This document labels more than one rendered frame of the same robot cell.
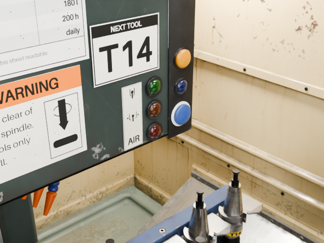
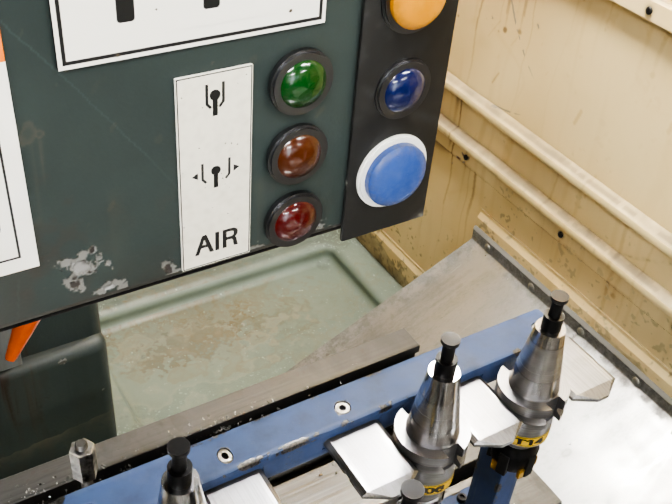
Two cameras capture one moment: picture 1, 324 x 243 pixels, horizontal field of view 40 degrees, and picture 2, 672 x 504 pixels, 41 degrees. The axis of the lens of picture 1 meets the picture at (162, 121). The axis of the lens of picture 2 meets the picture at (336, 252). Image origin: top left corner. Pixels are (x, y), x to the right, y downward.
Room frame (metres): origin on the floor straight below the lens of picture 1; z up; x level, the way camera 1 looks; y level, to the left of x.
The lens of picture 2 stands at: (0.23, -0.05, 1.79)
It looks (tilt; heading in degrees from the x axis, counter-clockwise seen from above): 38 degrees down; 7
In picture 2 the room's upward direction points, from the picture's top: 5 degrees clockwise
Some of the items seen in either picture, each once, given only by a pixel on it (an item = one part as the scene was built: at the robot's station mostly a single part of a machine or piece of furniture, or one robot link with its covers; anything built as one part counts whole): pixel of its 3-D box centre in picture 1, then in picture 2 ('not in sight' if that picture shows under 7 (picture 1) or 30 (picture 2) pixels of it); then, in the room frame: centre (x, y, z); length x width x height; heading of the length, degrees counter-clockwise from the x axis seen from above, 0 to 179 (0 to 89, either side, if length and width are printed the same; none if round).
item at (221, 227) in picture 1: (215, 225); (481, 415); (0.77, -0.12, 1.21); 0.07 x 0.05 x 0.01; 42
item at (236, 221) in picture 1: (232, 214); (530, 393); (0.80, -0.16, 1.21); 0.06 x 0.06 x 0.03
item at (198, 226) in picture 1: (198, 218); (438, 400); (0.73, -0.08, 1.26); 0.04 x 0.04 x 0.07
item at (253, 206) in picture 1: (248, 204); (576, 372); (0.84, -0.20, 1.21); 0.07 x 0.05 x 0.01; 42
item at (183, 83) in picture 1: (182, 87); (403, 89); (0.56, -0.03, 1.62); 0.02 x 0.01 x 0.02; 132
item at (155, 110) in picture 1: (155, 109); (298, 155); (0.52, 0.01, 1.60); 0.02 x 0.01 x 0.02; 132
